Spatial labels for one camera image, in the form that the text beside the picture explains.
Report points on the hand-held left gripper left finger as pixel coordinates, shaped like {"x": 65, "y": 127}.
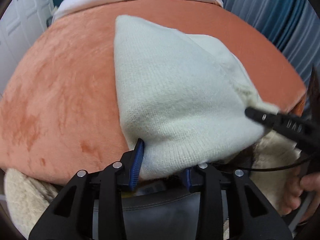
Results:
{"x": 136, "y": 165}

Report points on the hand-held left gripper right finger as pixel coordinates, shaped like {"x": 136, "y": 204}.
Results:
{"x": 187, "y": 177}

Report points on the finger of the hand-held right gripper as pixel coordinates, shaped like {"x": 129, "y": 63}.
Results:
{"x": 280, "y": 123}

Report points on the cream knit cardigan red buttons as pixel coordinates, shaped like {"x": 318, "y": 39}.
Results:
{"x": 175, "y": 92}

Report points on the person's right hand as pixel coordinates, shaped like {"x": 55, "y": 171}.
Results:
{"x": 295, "y": 197}

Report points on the grey leather stool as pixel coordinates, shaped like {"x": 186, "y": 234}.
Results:
{"x": 160, "y": 215}

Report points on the orange plush blanket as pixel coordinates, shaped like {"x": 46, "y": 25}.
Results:
{"x": 62, "y": 92}

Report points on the blue grey curtain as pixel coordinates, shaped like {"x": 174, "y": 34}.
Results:
{"x": 270, "y": 12}

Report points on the white wardrobe doors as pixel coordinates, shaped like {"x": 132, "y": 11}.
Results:
{"x": 22, "y": 17}

